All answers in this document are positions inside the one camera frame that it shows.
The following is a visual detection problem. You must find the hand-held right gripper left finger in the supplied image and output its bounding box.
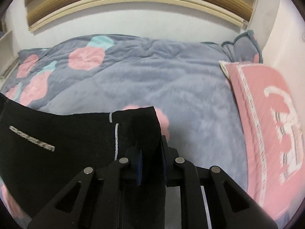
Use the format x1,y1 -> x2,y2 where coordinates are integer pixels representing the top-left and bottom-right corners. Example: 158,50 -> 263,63
26,147 -> 144,229

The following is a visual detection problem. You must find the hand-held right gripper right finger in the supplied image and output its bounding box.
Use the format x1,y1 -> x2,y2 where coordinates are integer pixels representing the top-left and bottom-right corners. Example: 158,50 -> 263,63
161,135 -> 279,229

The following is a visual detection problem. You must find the black hooded jacket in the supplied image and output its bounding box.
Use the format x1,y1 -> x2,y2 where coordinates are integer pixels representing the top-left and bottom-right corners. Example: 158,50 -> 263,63
0,93 -> 167,229

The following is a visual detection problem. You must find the grey floral blanket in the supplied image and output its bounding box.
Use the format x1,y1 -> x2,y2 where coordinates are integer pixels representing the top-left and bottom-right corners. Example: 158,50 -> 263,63
0,34 -> 262,220

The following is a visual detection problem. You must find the pink printed pillow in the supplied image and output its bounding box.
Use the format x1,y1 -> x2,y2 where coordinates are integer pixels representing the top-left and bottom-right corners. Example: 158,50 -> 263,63
219,61 -> 305,222

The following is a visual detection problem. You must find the grey pillow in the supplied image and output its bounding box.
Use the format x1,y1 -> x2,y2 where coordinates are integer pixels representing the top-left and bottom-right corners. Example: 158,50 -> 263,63
221,30 -> 262,64

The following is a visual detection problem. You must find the white bookshelf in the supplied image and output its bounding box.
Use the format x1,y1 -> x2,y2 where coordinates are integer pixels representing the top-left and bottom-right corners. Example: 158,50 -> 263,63
0,30 -> 19,79

